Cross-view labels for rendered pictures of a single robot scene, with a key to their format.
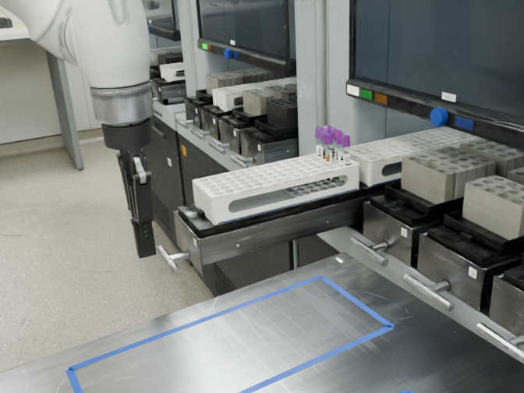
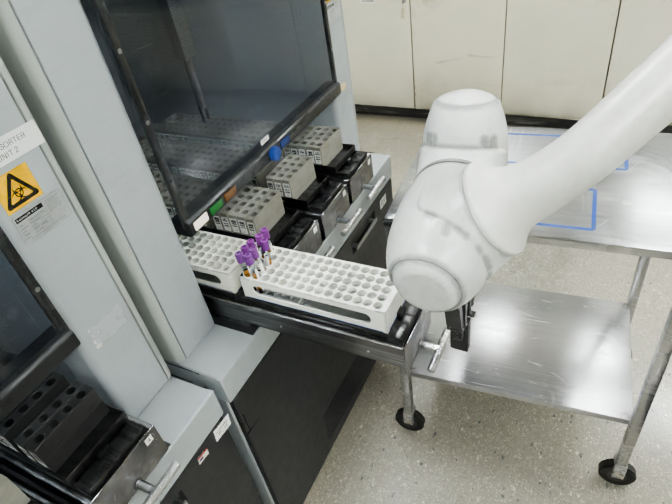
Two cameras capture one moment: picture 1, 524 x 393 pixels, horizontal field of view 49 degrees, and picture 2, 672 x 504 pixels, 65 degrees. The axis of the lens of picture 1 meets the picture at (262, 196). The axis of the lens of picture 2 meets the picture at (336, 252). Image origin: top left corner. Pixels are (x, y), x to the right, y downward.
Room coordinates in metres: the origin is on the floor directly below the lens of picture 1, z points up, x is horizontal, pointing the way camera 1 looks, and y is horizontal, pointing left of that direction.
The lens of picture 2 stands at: (1.33, 0.59, 1.48)
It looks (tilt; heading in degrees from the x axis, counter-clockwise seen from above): 39 degrees down; 237
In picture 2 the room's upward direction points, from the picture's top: 10 degrees counter-clockwise
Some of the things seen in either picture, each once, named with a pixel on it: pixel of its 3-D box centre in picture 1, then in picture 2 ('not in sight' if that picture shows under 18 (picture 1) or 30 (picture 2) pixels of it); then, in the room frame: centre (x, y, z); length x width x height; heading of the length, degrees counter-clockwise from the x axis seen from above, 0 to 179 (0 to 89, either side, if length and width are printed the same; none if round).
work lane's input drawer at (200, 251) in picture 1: (341, 199); (266, 292); (1.03, -0.15, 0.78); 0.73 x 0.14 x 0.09; 115
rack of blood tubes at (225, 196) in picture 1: (277, 187); (321, 287); (0.98, -0.03, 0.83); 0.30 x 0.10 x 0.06; 115
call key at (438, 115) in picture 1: (438, 117); (275, 153); (0.87, -0.29, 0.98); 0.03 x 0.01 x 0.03; 25
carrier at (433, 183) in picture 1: (426, 180); (266, 215); (0.93, -0.29, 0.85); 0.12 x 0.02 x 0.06; 25
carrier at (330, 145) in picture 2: not in sight; (328, 147); (0.65, -0.42, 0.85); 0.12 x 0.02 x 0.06; 24
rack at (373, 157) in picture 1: (414, 156); (189, 255); (1.11, -0.32, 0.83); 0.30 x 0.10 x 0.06; 115
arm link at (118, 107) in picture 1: (122, 102); not in sight; (0.87, 0.20, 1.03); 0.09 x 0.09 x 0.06
